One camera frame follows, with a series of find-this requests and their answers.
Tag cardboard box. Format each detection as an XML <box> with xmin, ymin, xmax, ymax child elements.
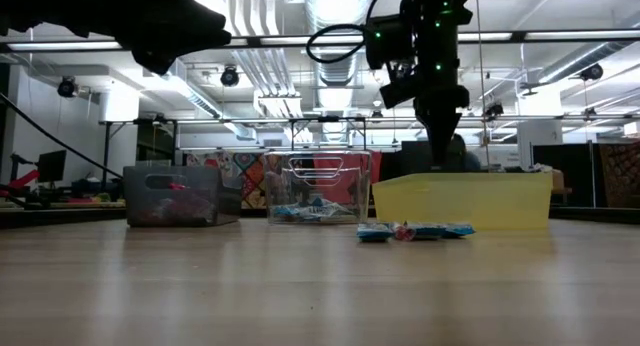
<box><xmin>551</xmin><ymin>168</ymin><xmax>574</xmax><ymax>195</ymax></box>

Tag colourful patterned quilt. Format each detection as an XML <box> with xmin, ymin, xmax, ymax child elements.
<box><xmin>184</xmin><ymin>150</ymin><xmax>266</xmax><ymax>211</ymax></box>

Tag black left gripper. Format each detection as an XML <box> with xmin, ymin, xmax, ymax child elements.
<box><xmin>49</xmin><ymin>0</ymin><xmax>233</xmax><ymax>76</ymax></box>

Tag black overhead beam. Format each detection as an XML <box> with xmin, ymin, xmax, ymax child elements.
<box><xmin>0</xmin><ymin>29</ymin><xmax>640</xmax><ymax>54</ymax></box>

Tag large black monitor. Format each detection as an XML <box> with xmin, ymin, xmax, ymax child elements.
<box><xmin>400</xmin><ymin>140</ymin><xmax>451</xmax><ymax>176</ymax></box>

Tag black background table frame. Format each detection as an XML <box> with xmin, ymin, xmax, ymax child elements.
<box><xmin>98</xmin><ymin>115</ymin><xmax>640</xmax><ymax>180</ymax></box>

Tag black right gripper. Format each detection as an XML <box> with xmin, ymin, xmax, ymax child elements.
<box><xmin>378</xmin><ymin>23</ymin><xmax>471</xmax><ymax>166</ymax></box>

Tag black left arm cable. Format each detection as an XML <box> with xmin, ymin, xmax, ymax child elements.
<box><xmin>0</xmin><ymin>91</ymin><xmax>125</xmax><ymax>181</ymax></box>

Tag orange cloth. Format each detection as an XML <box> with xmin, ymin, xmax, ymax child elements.
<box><xmin>312</xmin><ymin>152</ymin><xmax>385</xmax><ymax>206</ymax></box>

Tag ceiling light strip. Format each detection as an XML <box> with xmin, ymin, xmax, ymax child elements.
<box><xmin>7</xmin><ymin>40</ymin><xmax>124</xmax><ymax>51</ymax></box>
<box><xmin>524</xmin><ymin>29</ymin><xmax>640</xmax><ymax>41</ymax></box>
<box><xmin>259</xmin><ymin>34</ymin><xmax>366</xmax><ymax>46</ymax></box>
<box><xmin>457</xmin><ymin>31</ymin><xmax>514</xmax><ymax>42</ymax></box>

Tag small computer monitor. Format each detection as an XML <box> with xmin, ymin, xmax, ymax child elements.
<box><xmin>35</xmin><ymin>149</ymin><xmax>68</xmax><ymax>184</ymax></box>

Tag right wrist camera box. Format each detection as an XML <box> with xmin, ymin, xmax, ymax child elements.
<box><xmin>363</xmin><ymin>14</ymin><xmax>416</xmax><ymax>71</ymax></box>

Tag yellow plastic bin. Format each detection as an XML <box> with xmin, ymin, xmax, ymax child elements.
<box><xmin>371</xmin><ymin>172</ymin><xmax>555</xmax><ymax>232</ymax></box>

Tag clear plastic bin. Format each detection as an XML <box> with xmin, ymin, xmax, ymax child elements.
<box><xmin>262</xmin><ymin>149</ymin><xmax>373</xmax><ymax>226</ymax></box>

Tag dark grey plastic bin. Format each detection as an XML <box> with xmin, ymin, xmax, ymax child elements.
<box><xmin>123</xmin><ymin>164</ymin><xmax>241</xmax><ymax>228</ymax></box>

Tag black right camera cable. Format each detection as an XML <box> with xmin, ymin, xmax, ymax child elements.
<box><xmin>305</xmin><ymin>0</ymin><xmax>389</xmax><ymax>65</ymax></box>

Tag silver air duct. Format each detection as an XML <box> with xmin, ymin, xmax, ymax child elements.
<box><xmin>303</xmin><ymin>0</ymin><xmax>375</xmax><ymax>143</ymax></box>

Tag person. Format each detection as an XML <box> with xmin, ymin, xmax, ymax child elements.
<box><xmin>448</xmin><ymin>133</ymin><xmax>484</xmax><ymax>174</ymax></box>

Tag dark patterned cloth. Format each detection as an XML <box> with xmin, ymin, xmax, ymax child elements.
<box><xmin>598</xmin><ymin>141</ymin><xmax>640</xmax><ymax>210</ymax></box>

